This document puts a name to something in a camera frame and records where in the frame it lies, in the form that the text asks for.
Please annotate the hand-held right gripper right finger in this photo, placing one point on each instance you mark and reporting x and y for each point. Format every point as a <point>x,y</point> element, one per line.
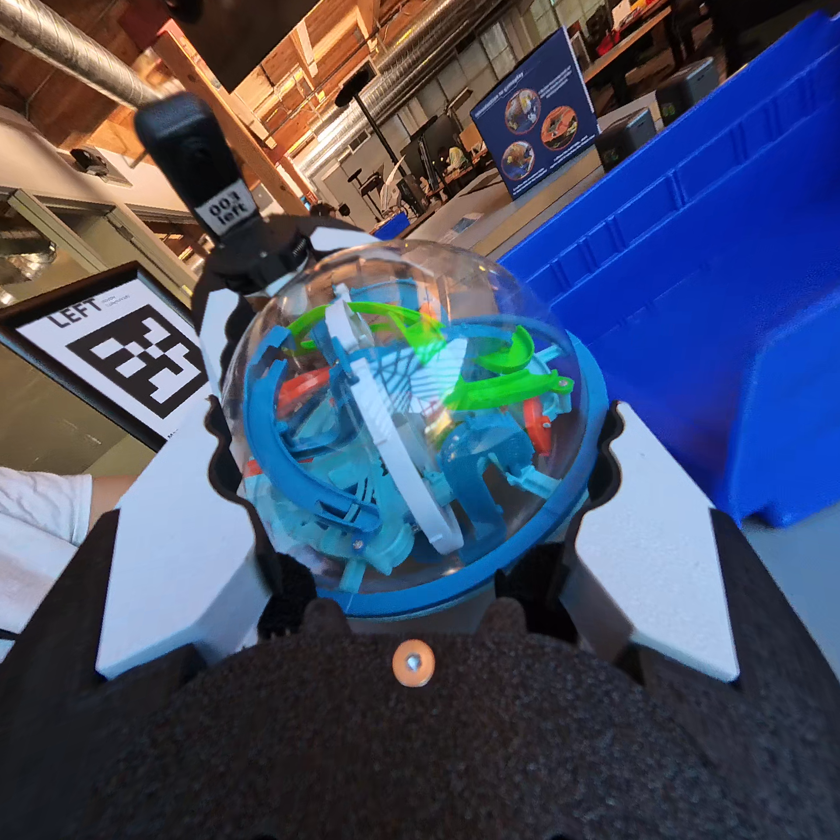
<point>649,564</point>

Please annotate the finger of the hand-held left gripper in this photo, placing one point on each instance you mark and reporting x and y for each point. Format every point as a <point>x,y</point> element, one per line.
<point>334,237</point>
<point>211,328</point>

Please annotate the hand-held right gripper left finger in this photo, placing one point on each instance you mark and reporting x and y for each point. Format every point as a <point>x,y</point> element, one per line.
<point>184,558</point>

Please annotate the clear plastic maze ball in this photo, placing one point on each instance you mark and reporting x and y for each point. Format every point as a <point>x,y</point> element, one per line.
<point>407,426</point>

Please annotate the small blue bin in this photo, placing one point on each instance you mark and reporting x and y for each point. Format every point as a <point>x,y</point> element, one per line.
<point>392,226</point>

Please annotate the black framed tag sign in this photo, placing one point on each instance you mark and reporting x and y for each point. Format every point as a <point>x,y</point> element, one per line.
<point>131,348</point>

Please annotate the black pole stand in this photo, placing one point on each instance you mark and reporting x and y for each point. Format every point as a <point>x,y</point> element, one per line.
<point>367,111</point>

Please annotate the black hanging screen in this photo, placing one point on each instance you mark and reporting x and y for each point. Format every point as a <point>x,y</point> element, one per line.
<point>249,36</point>

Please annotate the blue printed game box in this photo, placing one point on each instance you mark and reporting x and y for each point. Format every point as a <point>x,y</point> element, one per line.
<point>538,111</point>

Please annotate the large blue plastic bin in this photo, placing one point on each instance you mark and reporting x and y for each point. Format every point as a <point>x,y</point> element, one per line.
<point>722,295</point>

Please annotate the small black device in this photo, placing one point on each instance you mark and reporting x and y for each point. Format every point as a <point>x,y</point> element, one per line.
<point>623,141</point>
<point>686,92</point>

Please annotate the silver ventilation duct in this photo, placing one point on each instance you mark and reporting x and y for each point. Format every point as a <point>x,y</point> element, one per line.
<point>72,49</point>

